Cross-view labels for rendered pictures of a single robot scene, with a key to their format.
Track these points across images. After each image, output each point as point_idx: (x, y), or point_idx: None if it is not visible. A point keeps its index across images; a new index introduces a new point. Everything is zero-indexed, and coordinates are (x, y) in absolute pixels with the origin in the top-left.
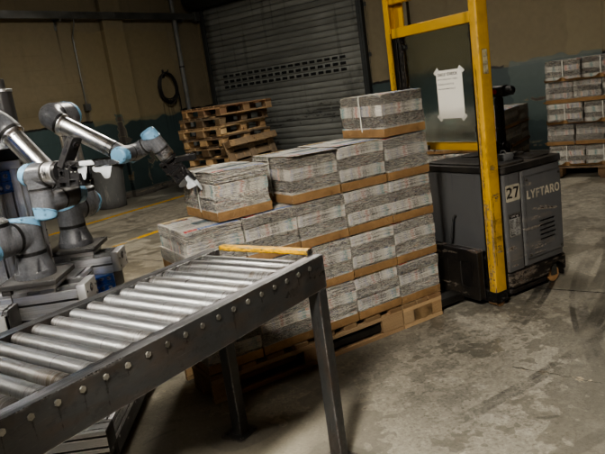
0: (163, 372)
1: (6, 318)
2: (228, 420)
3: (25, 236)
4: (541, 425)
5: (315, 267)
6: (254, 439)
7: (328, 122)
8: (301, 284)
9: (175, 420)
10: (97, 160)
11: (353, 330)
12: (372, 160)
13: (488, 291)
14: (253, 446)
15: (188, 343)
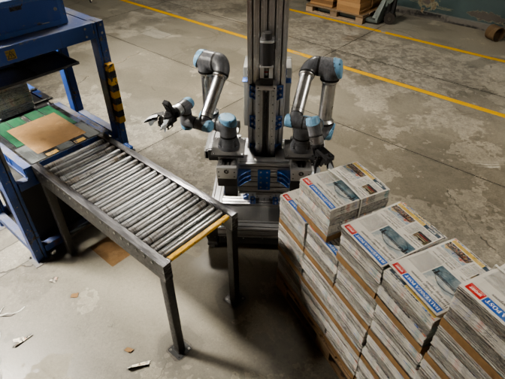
0: (82, 213)
1: (207, 152)
2: (252, 292)
3: (216, 126)
4: None
5: (156, 266)
6: (223, 305)
7: None
8: (146, 261)
9: (264, 265)
10: (163, 121)
11: (346, 376)
12: (415, 320)
13: None
14: (216, 304)
15: (89, 216)
